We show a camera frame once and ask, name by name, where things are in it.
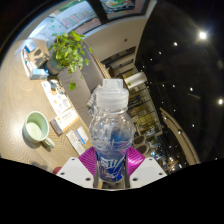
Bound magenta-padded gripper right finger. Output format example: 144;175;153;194
125;146;168;189

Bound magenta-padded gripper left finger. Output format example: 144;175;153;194
56;146;99;189

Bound clear bottle with blue label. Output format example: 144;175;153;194
88;78;137;185

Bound group of dining chairs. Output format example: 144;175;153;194
131;133;188;174

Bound white box with orange print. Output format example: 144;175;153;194
49;108;81;136

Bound pale green mug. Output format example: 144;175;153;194
22;110;56;150

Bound white printed booklet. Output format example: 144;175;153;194
41;79;73;115

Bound blue tissue pack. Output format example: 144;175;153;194
29;68;50;81

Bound green potted plant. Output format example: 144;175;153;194
47;30;95;91

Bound small blue and white box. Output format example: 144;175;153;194
23;43;37;55

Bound ceiling lights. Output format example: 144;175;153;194
156;29;224;108

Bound decorated window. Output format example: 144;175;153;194
29;0;151;38

